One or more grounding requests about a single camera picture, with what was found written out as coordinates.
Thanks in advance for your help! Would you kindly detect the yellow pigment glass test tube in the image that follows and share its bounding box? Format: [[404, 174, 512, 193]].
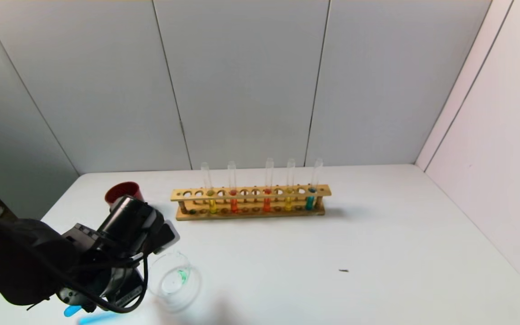
[[200, 162, 218, 214], [284, 158, 296, 212]]

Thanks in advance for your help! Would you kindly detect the wooden test tube rack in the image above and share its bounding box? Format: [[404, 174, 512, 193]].
[[171, 184, 332, 221]]

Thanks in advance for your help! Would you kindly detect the orange pigment glass test tube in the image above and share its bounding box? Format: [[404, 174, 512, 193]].
[[262, 158, 275, 213], [227, 161, 239, 214]]

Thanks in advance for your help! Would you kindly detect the clear glass beaker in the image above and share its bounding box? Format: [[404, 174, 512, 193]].
[[147, 251, 202, 312]]

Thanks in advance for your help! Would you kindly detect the dark red plastic cup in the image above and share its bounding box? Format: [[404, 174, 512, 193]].
[[105, 181, 145, 204]]

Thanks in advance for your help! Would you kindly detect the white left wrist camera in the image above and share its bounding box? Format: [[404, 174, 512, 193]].
[[151, 219, 181, 255]]

